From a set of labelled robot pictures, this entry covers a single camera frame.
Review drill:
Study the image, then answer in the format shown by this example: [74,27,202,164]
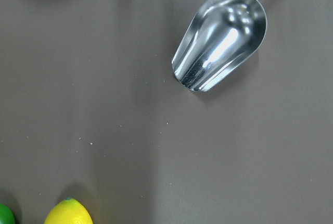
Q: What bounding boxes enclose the green lime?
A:
[0,204,16,224]

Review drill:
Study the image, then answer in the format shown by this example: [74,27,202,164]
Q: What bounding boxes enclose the metal ice scoop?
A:
[171,0,267,92]

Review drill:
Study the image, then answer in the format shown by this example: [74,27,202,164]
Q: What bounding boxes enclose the yellow lemon front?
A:
[44,197,93,224]

